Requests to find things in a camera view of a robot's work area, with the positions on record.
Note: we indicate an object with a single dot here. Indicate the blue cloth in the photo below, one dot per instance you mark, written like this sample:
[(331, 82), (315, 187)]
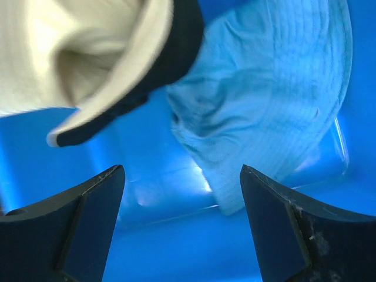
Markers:
[(267, 85)]

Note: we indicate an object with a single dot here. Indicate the black bucket hat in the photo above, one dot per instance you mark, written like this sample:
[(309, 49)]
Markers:
[(164, 47)]

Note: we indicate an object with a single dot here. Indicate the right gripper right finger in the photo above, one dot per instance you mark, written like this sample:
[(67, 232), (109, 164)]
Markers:
[(299, 238)]

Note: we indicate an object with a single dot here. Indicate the blue plastic bin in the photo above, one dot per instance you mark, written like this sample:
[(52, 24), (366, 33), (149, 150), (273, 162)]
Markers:
[(169, 228)]

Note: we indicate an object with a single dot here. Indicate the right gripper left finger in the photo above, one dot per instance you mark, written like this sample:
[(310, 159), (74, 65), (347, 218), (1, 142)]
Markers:
[(65, 237)]

